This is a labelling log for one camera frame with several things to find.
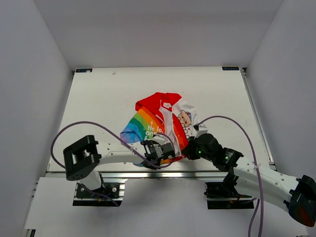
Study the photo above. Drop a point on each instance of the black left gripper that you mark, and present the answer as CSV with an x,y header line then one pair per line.
x,y
149,166

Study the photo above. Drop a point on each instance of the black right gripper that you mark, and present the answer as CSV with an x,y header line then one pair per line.
x,y
189,150

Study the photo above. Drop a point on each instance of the colourful cartoon children's jacket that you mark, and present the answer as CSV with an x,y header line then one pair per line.
x,y
166,113

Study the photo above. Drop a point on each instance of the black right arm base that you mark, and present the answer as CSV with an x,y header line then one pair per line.
x,y
224,189

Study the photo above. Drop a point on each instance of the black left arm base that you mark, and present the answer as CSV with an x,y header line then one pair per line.
x,y
95,187

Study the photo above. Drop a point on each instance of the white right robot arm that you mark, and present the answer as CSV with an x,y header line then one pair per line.
x,y
297,196

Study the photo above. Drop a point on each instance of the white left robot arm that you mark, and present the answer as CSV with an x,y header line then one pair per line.
x,y
82,157

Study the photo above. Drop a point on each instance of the blue label right corner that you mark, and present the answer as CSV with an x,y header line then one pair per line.
x,y
230,68

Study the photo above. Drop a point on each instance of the blue label corner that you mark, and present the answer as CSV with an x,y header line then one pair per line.
x,y
85,70
230,68

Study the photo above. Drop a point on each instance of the blue label left corner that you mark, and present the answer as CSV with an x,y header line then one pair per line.
x,y
85,70

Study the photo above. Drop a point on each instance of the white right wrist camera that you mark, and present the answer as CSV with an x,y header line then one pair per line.
x,y
200,128

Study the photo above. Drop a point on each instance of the aluminium right side rail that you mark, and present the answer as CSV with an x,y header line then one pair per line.
x,y
256,115

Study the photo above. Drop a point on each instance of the aluminium table edge rail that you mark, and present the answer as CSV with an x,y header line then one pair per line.
x,y
181,169

